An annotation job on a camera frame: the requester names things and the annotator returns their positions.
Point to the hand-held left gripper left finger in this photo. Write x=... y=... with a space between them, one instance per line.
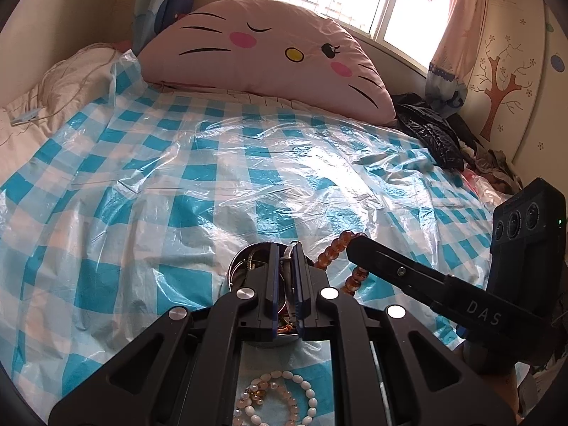
x=275 y=284

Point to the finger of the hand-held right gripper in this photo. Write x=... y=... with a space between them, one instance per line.
x=390 y=268

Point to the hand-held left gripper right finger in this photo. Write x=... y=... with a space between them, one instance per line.
x=299 y=288

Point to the thin silver bangle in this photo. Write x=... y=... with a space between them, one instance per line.
x=289 y=275

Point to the round metal tin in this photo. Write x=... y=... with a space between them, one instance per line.
x=242 y=259

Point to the person's right hand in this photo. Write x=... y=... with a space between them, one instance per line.
x=501 y=386

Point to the pile of clothes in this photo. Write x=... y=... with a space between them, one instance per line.
x=492 y=164

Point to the black jacket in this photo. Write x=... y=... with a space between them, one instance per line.
x=426 y=128

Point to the pink cat face pillow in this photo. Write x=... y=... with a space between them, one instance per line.
x=266 y=75

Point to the pink curtain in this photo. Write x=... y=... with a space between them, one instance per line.
x=461 y=31

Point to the beige quilt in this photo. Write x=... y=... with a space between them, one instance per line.
x=66 y=80

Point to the white fabric label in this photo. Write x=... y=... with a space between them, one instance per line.
x=24 y=117

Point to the blue cartoon curtain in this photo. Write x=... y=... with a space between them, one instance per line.
x=164 y=0

